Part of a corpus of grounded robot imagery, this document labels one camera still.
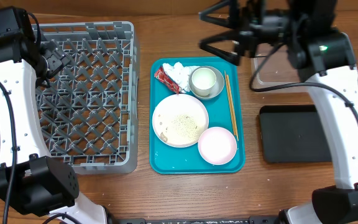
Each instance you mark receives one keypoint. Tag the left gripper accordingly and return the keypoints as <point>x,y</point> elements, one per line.
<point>55,57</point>

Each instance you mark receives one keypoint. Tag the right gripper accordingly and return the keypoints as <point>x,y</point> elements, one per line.
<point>245,32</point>

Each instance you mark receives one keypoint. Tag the white cup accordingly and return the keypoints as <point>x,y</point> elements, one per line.
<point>203,80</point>

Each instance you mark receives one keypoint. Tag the grey bowl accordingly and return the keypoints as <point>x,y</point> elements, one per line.
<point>217,88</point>

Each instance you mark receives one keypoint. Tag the white tissue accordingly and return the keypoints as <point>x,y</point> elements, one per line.
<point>180,74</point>

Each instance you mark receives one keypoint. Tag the red snack wrapper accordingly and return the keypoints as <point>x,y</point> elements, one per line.
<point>163,78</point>

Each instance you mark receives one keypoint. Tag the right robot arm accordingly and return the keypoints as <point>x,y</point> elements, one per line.
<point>324,59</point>

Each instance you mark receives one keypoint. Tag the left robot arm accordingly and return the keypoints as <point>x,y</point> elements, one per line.
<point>31,180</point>

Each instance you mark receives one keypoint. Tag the grey dishwasher rack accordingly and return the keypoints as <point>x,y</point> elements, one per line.
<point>88,115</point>

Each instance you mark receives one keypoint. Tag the right wooden chopstick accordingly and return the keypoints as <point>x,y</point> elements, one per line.
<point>231,104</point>

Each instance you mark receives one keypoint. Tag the wooden chopstick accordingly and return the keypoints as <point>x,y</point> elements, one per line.
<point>228,101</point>
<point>231,104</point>

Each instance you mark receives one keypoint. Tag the left wooden chopstick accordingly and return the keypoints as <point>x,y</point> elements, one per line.
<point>228,101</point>

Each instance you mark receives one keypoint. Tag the clear plastic bin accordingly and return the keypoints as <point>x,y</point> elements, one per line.
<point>276,71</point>

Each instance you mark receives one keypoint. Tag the teal serving tray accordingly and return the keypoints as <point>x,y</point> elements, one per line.
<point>165,159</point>

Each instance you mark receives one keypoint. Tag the large white plate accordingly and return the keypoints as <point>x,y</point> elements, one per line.
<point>179,120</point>

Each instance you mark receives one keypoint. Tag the small pink plate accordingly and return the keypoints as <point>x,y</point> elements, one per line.
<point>217,146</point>

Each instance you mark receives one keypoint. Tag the black tray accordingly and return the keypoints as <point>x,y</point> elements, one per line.
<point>292,133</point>

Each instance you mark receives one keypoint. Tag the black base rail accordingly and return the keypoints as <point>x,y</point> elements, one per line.
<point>268,219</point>

